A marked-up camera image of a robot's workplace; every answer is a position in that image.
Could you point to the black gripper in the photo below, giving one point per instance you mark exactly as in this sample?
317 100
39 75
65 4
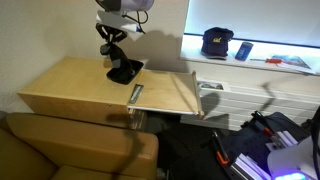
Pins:
111 28

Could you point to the dark sock with grey patches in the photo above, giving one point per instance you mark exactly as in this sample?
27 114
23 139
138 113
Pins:
121 65

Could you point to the light wooden nightstand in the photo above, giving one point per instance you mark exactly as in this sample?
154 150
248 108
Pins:
73 83

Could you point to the wooden board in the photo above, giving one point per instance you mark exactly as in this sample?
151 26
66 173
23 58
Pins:
163 93

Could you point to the white window sill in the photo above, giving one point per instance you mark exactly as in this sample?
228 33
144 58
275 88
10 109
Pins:
193 50

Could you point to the clear plastic bottle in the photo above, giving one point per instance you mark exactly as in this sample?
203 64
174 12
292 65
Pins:
137 119

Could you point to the navy cap with yellow logo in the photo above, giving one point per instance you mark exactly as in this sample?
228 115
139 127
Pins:
216 43

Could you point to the photo card with white border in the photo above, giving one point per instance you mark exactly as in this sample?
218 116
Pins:
211 86

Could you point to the tan leather couch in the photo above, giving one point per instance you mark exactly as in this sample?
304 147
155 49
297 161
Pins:
73 150

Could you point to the blue can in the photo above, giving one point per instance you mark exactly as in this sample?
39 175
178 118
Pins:
243 51

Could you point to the white roller window blind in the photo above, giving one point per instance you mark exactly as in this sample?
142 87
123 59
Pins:
260 20

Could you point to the black and orange clamp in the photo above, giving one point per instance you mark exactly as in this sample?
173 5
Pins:
263 125
221 151

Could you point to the white slatted radiator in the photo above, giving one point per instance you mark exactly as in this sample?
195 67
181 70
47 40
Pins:
260 103

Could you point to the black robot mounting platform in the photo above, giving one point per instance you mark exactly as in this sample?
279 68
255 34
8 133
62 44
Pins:
246 146

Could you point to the colourful magazine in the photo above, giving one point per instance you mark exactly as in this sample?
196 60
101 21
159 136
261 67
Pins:
293 63

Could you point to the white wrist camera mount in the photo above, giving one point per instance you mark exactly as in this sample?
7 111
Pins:
116 19

